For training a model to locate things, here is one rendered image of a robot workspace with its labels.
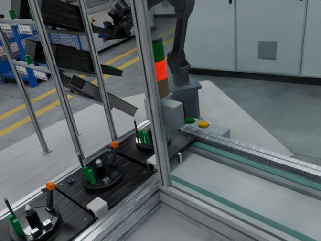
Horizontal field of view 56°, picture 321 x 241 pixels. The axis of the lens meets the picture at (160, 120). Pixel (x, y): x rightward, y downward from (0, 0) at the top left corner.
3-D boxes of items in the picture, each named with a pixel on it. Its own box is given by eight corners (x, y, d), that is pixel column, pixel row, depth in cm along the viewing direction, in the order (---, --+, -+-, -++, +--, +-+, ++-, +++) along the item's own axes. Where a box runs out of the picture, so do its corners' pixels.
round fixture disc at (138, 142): (153, 129, 125) (152, 125, 124) (179, 138, 116) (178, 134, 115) (128, 145, 116) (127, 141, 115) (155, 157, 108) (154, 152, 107)
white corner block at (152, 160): (155, 162, 108) (154, 153, 106) (165, 166, 105) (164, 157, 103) (147, 169, 105) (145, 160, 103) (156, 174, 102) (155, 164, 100)
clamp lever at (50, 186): (50, 204, 89) (52, 180, 87) (54, 207, 87) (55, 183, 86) (39, 208, 86) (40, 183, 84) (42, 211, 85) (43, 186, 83)
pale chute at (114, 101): (118, 108, 143) (122, 100, 143) (133, 116, 133) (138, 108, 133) (68, 83, 123) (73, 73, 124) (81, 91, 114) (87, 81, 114)
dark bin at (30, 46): (86, 66, 142) (89, 50, 140) (99, 71, 132) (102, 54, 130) (24, 57, 123) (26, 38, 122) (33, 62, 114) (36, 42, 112)
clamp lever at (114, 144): (113, 161, 104) (115, 140, 102) (117, 163, 102) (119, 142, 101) (105, 163, 101) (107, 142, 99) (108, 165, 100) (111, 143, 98)
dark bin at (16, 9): (77, 32, 134) (80, 15, 132) (90, 35, 124) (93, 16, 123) (9, 16, 116) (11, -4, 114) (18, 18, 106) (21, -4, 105)
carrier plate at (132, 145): (153, 125, 132) (152, 121, 131) (197, 140, 117) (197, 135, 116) (112, 152, 117) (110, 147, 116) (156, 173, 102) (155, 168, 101)
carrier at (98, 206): (109, 154, 116) (101, 126, 110) (154, 176, 101) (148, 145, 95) (54, 190, 102) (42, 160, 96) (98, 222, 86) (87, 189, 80)
